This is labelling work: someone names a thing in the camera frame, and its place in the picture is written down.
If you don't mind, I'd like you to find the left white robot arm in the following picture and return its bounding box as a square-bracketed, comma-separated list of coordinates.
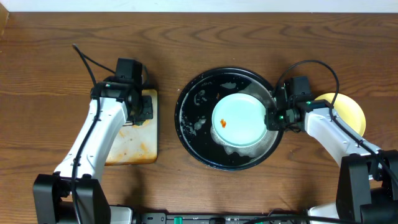
[33, 82, 158, 223]

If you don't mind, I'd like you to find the black round tray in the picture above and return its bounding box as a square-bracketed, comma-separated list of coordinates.
[174, 67, 283, 170]

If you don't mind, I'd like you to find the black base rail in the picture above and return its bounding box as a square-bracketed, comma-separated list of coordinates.
[133, 212, 312, 224]

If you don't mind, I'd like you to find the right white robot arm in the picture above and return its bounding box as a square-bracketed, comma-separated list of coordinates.
[265, 88, 397, 223]

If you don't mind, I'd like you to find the yellow plate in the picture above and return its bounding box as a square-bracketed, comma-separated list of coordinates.
[334, 93, 366, 136]

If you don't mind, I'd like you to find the mint plate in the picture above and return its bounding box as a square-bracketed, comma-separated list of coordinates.
[211, 93, 267, 147]

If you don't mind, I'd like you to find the black rectangular soapy tray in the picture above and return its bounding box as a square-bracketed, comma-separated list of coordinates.
[105, 89, 159, 166]

